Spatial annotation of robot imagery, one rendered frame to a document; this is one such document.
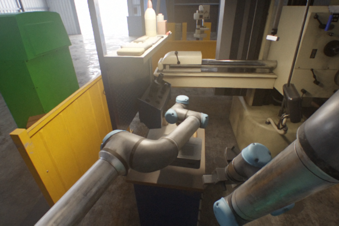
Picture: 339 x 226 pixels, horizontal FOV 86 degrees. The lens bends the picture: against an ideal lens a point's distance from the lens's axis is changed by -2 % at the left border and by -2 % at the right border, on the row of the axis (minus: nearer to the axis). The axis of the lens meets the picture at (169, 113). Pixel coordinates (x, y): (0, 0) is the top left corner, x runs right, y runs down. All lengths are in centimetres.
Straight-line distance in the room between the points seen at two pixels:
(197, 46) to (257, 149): 387
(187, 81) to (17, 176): 255
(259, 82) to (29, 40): 316
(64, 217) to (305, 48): 214
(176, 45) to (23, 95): 301
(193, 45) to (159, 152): 385
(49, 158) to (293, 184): 154
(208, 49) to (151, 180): 356
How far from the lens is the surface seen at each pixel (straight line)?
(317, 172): 31
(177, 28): 744
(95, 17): 88
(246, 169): 62
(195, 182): 124
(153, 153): 61
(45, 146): 160
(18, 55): 345
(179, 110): 96
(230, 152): 74
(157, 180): 124
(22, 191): 299
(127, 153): 64
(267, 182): 38
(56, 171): 174
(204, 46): 437
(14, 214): 280
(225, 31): 259
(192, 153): 108
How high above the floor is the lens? 190
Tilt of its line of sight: 30 degrees down
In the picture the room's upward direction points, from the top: 1 degrees counter-clockwise
